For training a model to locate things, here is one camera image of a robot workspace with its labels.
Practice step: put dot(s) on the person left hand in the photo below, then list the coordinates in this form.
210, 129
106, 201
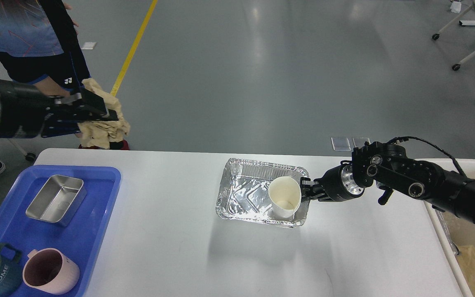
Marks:
75, 24

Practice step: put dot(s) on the aluminium foil tray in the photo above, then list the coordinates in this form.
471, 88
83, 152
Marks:
243, 192

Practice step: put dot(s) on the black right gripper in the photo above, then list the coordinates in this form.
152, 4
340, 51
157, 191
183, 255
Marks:
338, 183

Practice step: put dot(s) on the stainless steel rectangular container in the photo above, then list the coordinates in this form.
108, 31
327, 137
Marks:
58, 200

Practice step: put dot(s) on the beige plastic bin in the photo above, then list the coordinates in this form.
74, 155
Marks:
452, 231

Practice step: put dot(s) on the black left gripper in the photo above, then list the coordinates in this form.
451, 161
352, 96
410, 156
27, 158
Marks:
24, 109

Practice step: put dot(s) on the floor plate left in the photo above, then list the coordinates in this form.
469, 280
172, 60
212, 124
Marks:
341, 143

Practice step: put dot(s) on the floor plate right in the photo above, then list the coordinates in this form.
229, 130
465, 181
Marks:
360, 141

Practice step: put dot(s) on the pink mug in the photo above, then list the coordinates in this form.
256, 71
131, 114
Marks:
50, 271

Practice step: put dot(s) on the blue plastic tray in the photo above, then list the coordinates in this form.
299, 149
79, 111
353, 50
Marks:
81, 239

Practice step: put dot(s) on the white paper cup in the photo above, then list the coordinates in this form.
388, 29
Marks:
285, 196

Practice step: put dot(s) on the person in patterned shirt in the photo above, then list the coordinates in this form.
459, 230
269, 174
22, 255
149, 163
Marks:
34, 14

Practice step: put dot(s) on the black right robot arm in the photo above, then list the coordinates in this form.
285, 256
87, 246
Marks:
388, 165

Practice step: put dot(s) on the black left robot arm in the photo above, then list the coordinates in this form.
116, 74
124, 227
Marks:
42, 91

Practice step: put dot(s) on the floor plate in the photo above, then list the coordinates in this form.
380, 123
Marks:
360, 141
341, 143

